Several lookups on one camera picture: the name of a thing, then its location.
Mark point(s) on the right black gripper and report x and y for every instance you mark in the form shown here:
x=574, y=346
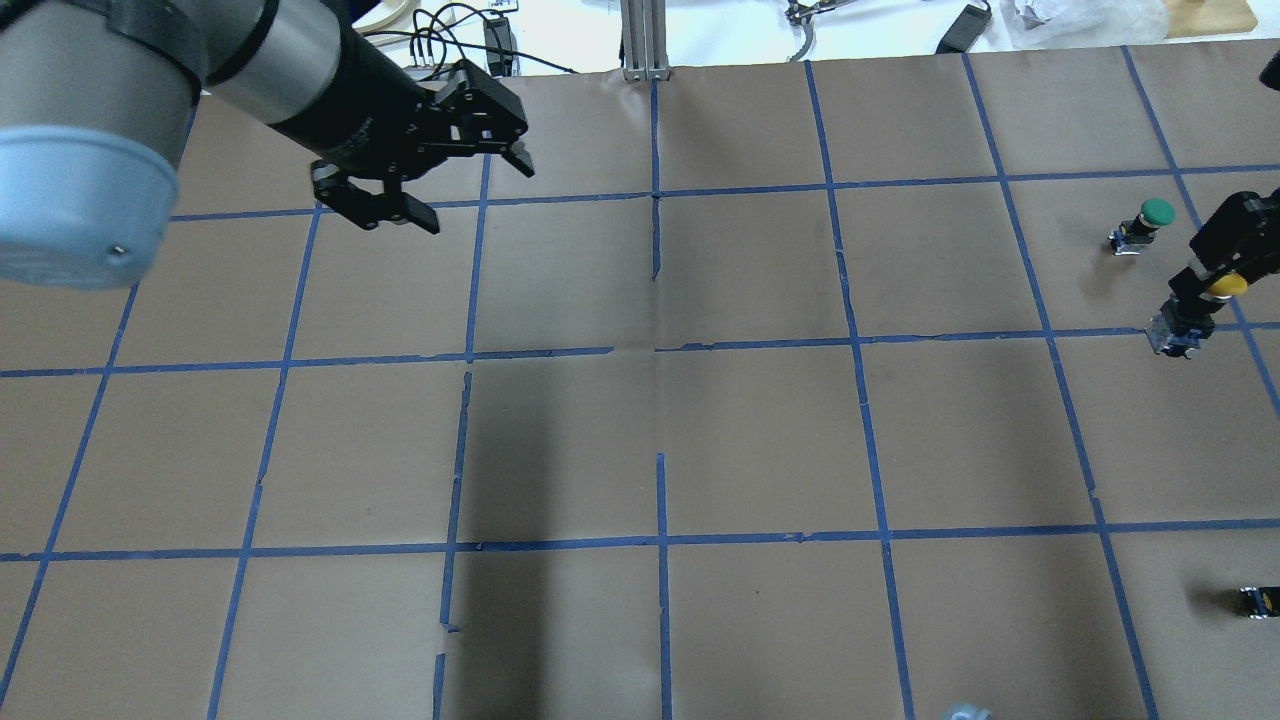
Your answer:
x=1232, y=240

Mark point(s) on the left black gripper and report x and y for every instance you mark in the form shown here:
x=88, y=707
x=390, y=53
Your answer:
x=345, y=110

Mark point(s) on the yellow push button switch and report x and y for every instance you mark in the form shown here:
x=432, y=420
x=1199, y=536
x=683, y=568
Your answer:
x=1185, y=320

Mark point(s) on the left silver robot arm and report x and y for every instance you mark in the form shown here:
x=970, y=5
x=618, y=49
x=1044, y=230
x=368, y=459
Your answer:
x=99, y=97

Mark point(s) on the black power adapter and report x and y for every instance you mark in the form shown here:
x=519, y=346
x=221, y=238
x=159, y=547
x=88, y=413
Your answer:
x=966, y=29

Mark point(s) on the brown paper table cover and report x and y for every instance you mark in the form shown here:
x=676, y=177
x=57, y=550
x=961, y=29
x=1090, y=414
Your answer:
x=798, y=392

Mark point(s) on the green push button switch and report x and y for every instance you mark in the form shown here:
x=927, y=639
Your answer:
x=1133, y=237

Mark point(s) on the aluminium frame post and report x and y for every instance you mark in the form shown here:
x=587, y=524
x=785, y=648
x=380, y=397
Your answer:
x=644, y=54

